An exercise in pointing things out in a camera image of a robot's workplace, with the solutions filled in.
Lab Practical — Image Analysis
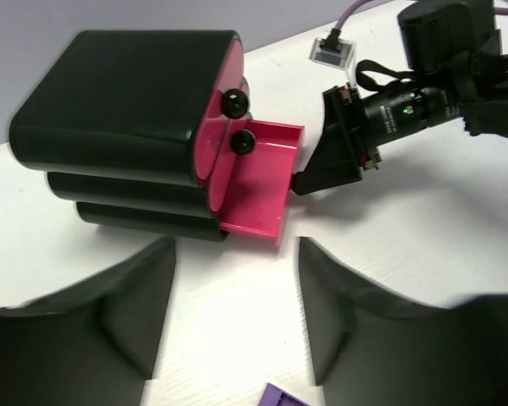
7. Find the black drawer cabinet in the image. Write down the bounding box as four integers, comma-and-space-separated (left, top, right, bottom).
9, 30, 240, 241

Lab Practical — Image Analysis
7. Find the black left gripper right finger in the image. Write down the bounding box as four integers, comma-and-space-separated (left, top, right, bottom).
296, 237, 508, 405

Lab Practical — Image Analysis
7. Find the black lower drawer knob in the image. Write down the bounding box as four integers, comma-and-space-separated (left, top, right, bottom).
229, 129, 257, 156

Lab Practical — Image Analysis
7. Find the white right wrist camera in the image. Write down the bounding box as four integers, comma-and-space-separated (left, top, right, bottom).
309, 37, 356, 86

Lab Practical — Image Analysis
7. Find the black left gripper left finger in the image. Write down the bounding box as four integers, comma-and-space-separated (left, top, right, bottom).
0, 237, 176, 405

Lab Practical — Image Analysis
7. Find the pink top drawer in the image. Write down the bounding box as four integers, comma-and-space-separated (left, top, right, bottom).
194, 39, 244, 180

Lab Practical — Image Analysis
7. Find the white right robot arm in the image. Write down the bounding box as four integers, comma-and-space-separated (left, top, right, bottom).
291, 1, 508, 195

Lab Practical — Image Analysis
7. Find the purple curved lego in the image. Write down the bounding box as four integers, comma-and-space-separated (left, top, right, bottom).
257, 382, 308, 406

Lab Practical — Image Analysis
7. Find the black drawer knob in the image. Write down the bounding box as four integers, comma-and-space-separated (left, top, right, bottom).
229, 129, 257, 156
220, 88, 250, 119

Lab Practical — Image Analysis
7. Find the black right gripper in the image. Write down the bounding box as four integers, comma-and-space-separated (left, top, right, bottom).
291, 82, 460, 195

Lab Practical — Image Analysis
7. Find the pink bottom drawer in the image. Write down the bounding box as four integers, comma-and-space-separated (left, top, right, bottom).
218, 119, 304, 246

